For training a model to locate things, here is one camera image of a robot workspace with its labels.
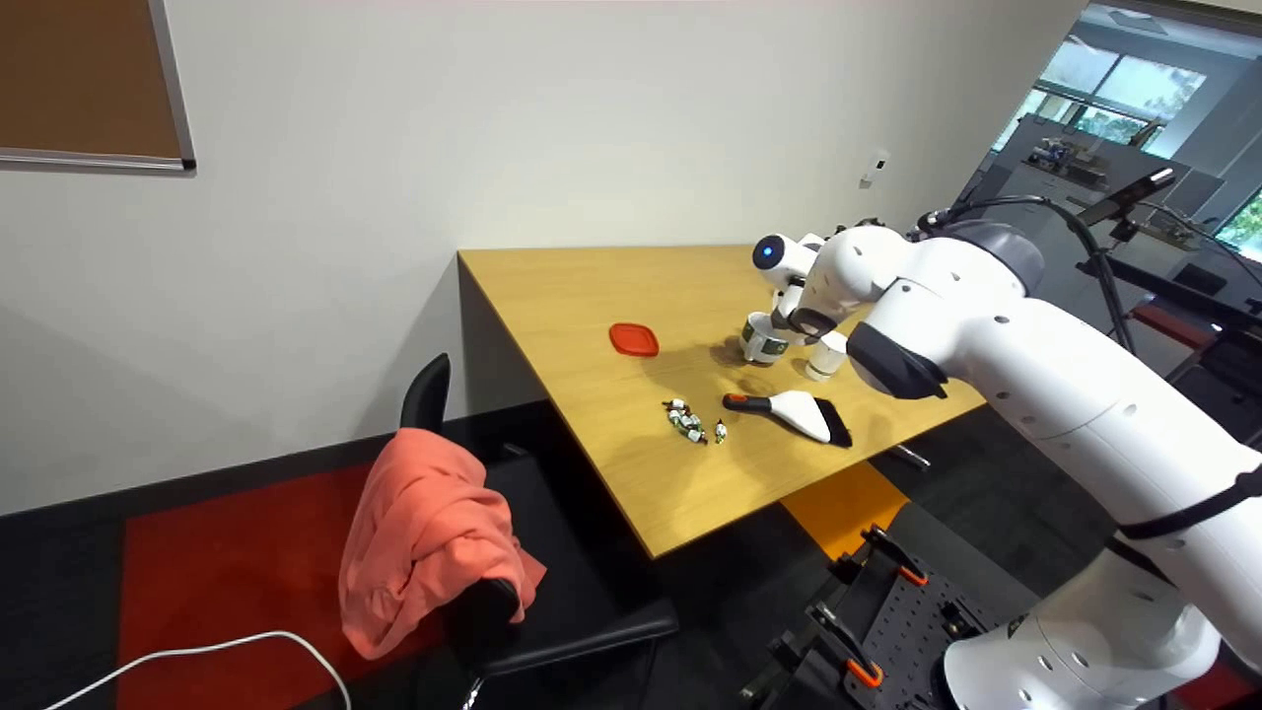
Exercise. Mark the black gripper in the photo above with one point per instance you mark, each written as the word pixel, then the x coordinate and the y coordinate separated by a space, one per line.
pixel 814 320

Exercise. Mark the red lunch box lid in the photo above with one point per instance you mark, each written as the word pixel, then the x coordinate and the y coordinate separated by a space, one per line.
pixel 631 337

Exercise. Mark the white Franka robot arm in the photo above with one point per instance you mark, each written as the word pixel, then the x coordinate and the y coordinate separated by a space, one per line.
pixel 1051 382

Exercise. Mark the white brush with black bristles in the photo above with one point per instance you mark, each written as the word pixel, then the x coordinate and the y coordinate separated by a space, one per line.
pixel 801 412

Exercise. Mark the green white wrapped sweet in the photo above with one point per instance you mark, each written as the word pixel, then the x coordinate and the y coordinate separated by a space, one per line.
pixel 684 420
pixel 672 407
pixel 718 426
pixel 697 435

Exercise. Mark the orange black clamp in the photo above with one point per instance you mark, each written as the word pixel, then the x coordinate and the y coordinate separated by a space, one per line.
pixel 851 654
pixel 892 554

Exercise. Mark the black pegboard cart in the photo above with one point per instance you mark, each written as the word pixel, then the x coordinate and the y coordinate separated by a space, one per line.
pixel 921 634

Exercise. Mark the black office chair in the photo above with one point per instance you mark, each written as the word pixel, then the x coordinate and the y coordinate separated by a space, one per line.
pixel 576 579

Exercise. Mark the glass window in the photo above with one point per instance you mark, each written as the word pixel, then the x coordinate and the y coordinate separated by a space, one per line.
pixel 1119 92

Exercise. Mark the coral red cloth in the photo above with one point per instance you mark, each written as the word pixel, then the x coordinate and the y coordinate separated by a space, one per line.
pixel 421 539

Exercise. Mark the brown cork board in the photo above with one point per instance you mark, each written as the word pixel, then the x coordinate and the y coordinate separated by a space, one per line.
pixel 81 73

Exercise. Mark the white wall socket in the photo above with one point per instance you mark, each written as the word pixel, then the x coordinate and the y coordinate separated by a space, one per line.
pixel 872 166

